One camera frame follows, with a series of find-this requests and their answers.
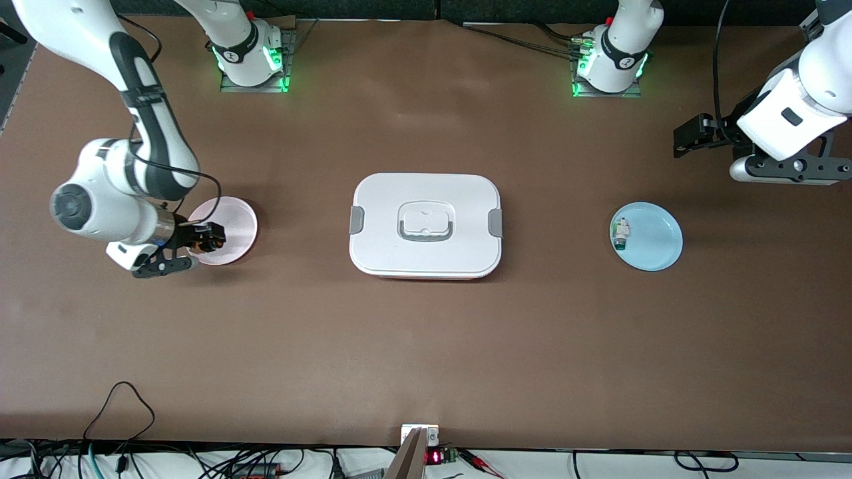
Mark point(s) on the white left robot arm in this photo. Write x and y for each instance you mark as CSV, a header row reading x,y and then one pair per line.
x,y
785,120

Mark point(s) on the light blue round plate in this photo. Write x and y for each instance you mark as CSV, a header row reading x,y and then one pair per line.
x,y
655,239

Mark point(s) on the pink round plate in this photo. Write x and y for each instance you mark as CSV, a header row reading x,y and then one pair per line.
x,y
236,216

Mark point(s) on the circuit board with red display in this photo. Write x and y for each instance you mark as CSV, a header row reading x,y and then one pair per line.
x,y
434,457

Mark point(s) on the grey aluminium profile bar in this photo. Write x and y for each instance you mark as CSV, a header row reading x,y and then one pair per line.
x,y
407,459

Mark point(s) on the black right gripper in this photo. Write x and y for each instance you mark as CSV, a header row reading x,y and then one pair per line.
x,y
184,237

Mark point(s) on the orange and black connector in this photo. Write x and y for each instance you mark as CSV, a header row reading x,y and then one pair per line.
x,y
256,474

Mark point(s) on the white box with grey latches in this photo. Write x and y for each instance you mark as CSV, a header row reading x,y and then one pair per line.
x,y
426,256

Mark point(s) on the green and white push-button switch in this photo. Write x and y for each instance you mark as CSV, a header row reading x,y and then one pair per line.
x,y
620,234

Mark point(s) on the small white bracket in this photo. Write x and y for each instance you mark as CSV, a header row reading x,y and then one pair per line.
x,y
433,436

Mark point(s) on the orange and black push-button switch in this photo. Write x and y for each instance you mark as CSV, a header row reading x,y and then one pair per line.
x,y
195,251

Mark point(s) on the red and black test leads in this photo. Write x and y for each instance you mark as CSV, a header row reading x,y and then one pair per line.
x,y
476,459

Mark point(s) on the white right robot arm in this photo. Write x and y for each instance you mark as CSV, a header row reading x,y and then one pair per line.
x,y
100,199

